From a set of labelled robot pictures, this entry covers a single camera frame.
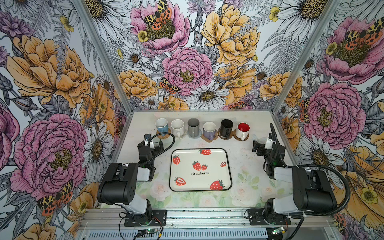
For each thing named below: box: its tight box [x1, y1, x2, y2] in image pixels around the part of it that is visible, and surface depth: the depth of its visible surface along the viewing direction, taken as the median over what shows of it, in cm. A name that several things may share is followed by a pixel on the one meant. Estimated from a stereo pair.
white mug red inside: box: [236, 122, 251, 141], surface depth 102 cm
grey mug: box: [187, 118, 200, 138], surface depth 101 cm
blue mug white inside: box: [155, 118, 169, 137], surface depth 102 cm
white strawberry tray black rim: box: [169, 148, 233, 192], surface depth 92 cm
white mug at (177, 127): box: [170, 119, 185, 138], surface depth 103 cm
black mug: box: [220, 119, 234, 139], surface depth 104 cm
